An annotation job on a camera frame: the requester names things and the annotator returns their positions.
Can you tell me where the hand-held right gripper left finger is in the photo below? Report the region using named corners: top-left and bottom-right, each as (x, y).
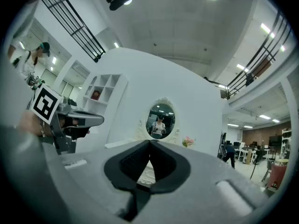
top-left (104, 140), bottom-right (150, 191)

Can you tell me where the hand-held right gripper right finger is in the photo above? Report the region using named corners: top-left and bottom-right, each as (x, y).
top-left (149, 140), bottom-right (192, 194)

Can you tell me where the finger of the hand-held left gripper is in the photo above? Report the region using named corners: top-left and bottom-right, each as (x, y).
top-left (72, 110), bottom-right (105, 128)

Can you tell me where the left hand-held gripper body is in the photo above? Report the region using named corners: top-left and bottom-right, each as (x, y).
top-left (26, 84), bottom-right (80, 155)

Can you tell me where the person's left forearm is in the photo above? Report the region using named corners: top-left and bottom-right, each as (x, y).
top-left (17, 111), bottom-right (53, 139)

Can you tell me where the white shelf unit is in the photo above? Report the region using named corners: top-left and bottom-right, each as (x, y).
top-left (82, 73), bottom-right (129, 113)

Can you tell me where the pink flower bouquet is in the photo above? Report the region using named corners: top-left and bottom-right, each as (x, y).
top-left (181, 136), bottom-right (197, 148)

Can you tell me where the black folding stand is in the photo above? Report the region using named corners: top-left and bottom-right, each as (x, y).
top-left (217, 132), bottom-right (228, 160)

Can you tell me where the black tripod stand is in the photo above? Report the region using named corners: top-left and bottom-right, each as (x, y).
top-left (249, 146), bottom-right (261, 181)

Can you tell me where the black balcony railing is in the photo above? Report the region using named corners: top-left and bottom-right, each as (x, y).
top-left (40, 0), bottom-right (107, 63)
top-left (219, 8), bottom-right (293, 100)

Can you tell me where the red chair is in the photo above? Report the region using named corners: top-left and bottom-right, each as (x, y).
top-left (267, 163), bottom-right (288, 190)

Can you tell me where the round yellow table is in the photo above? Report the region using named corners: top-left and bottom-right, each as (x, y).
top-left (276, 158), bottom-right (291, 167)

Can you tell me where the oval mirror white ornate frame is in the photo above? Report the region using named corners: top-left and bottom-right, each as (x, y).
top-left (135, 97), bottom-right (181, 147)

